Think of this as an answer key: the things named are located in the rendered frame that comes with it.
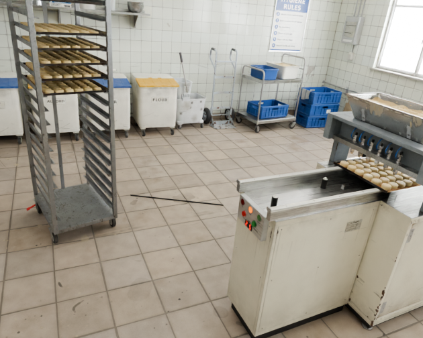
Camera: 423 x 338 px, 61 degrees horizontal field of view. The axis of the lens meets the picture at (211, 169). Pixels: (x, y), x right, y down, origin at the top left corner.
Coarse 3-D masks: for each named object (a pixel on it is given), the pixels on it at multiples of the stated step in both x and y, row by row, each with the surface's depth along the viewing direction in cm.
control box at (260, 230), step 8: (240, 200) 186; (248, 200) 181; (240, 208) 187; (248, 208) 179; (256, 208) 175; (240, 216) 188; (248, 216) 181; (256, 216) 174; (264, 216) 168; (248, 224) 181; (256, 224) 174; (264, 224) 169; (256, 232) 175; (264, 232) 171; (264, 240) 174
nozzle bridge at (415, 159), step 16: (336, 112) 224; (336, 128) 224; (352, 128) 216; (368, 128) 196; (336, 144) 232; (352, 144) 211; (384, 144) 197; (400, 144) 179; (416, 144) 177; (336, 160) 238; (384, 160) 193; (416, 160) 181; (416, 176) 177
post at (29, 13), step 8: (32, 8) 197; (32, 16) 198; (32, 24) 200; (32, 32) 201; (32, 40) 203; (32, 48) 204; (32, 56) 206; (40, 80) 213; (40, 88) 215; (40, 96) 217; (40, 104) 218; (40, 112) 220; (40, 120) 222; (40, 128) 226; (48, 152) 233; (48, 160) 235; (48, 168) 237; (48, 176) 239; (48, 184) 241; (48, 192) 245; (56, 224) 256; (56, 232) 258
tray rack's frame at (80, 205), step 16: (16, 48) 252; (16, 64) 256; (32, 160) 288; (32, 176) 293; (64, 192) 308; (80, 192) 310; (96, 192) 312; (48, 208) 284; (64, 208) 286; (80, 208) 288; (96, 208) 290; (64, 224) 266; (80, 224) 268
